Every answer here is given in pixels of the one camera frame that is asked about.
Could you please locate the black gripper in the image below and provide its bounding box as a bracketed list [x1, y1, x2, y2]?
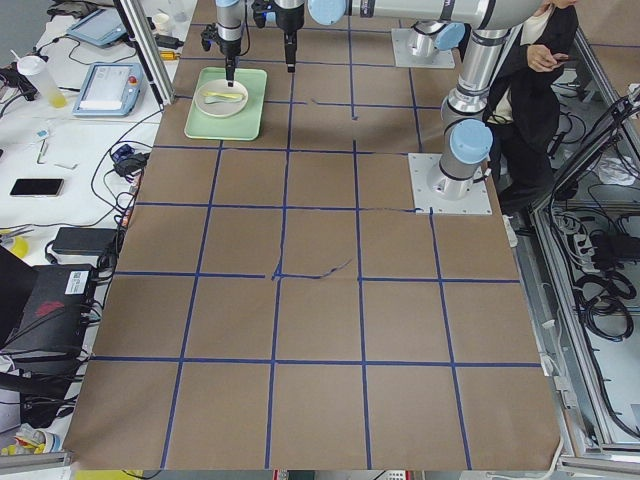
[216, 24, 244, 87]
[273, 0, 304, 73]

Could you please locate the yellow plastic fork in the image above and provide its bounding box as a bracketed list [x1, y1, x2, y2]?
[202, 91, 244, 102]

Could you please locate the cream round plate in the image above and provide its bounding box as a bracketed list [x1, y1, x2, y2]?
[194, 78, 249, 118]

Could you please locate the sage green spoon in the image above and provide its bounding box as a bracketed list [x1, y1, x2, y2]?
[204, 93, 245, 105]

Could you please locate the light green tray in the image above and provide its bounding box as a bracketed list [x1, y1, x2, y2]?
[184, 67, 267, 141]

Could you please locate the teach pendant tablet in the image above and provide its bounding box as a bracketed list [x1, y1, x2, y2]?
[72, 62, 144, 117]

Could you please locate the plastic bottle yellow liquid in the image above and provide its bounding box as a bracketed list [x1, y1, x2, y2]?
[17, 55, 67, 108]

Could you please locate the black power adapter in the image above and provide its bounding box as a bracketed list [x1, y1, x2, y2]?
[52, 227, 116, 256]

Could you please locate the black smartphone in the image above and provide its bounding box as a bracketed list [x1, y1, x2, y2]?
[10, 178, 64, 197]

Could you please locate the person in black clothes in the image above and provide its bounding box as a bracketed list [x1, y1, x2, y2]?
[484, 1, 579, 235]

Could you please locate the black laptop computer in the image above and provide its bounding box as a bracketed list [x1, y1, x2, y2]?
[1, 248, 97, 359]

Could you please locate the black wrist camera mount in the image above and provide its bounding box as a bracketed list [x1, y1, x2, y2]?
[200, 23, 218, 52]

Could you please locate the aluminium frame post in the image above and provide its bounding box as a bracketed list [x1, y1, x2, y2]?
[113, 0, 175, 107]

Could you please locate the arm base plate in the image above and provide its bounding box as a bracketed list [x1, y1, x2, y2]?
[408, 153, 492, 216]
[391, 25, 457, 69]

